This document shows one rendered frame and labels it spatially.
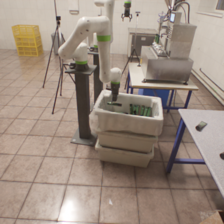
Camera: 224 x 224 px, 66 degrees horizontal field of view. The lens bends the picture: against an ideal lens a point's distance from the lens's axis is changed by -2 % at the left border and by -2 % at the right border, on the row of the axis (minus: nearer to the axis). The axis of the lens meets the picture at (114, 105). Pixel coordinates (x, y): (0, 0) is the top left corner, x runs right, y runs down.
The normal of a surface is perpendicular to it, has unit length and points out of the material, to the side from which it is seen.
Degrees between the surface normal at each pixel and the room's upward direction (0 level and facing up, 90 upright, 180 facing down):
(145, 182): 0
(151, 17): 90
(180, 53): 90
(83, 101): 90
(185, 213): 0
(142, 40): 90
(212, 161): 0
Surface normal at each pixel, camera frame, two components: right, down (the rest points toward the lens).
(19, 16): -0.02, 0.53
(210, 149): 0.04, -0.85
